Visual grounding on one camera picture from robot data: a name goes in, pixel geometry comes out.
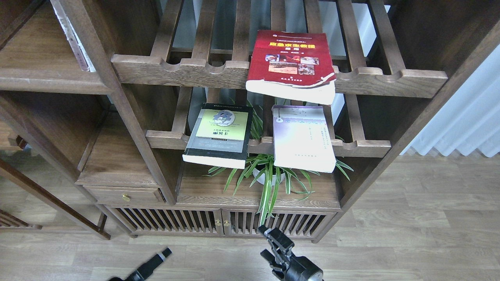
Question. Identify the white curtain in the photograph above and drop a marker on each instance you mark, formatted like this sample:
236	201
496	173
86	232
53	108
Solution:
470	119

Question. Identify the lavender cover book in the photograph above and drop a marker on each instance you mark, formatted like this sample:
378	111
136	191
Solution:
301	139

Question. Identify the brass drawer knob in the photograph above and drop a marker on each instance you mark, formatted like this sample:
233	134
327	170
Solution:
126	197

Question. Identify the black and green book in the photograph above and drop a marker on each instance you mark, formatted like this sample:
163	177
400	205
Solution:
220	136

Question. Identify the dark wooden bookshelf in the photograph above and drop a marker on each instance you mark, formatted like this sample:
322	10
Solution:
123	128

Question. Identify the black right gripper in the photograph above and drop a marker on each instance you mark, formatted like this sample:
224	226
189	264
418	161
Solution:
288	268

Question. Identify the green spider plant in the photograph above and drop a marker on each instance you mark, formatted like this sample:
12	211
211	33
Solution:
270	175

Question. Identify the worn standing book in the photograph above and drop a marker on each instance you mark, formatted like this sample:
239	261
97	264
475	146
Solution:
76	45

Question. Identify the red cover book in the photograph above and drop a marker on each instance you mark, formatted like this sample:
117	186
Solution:
296	66

